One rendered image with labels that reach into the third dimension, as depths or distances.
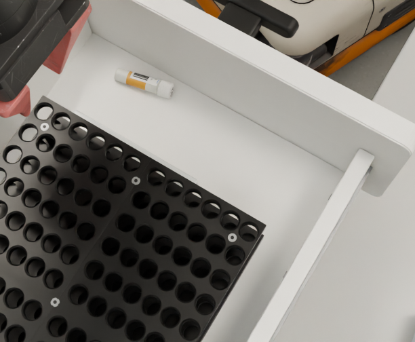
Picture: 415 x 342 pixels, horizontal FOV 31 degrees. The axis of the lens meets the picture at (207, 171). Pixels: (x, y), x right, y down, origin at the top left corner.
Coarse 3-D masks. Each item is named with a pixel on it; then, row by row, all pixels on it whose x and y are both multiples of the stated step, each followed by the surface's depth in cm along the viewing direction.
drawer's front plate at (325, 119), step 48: (96, 0) 53; (144, 0) 50; (144, 48) 56; (192, 48) 51; (240, 48) 48; (240, 96) 54; (288, 96) 49; (336, 96) 47; (336, 144) 52; (384, 144) 47
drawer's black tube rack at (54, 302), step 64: (64, 128) 53; (0, 192) 49; (64, 192) 52; (128, 192) 49; (0, 256) 47; (64, 256) 51; (128, 256) 50; (192, 256) 47; (0, 320) 49; (64, 320) 49; (128, 320) 46; (192, 320) 46
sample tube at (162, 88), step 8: (120, 72) 57; (128, 72) 57; (120, 80) 57; (128, 80) 57; (136, 80) 57; (144, 80) 57; (152, 80) 57; (160, 80) 57; (144, 88) 57; (152, 88) 57; (160, 88) 57; (168, 88) 56; (168, 96) 57
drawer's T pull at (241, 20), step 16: (224, 0) 52; (240, 0) 51; (256, 0) 51; (224, 16) 51; (240, 16) 51; (256, 16) 51; (272, 16) 51; (288, 16) 51; (256, 32) 52; (288, 32) 51
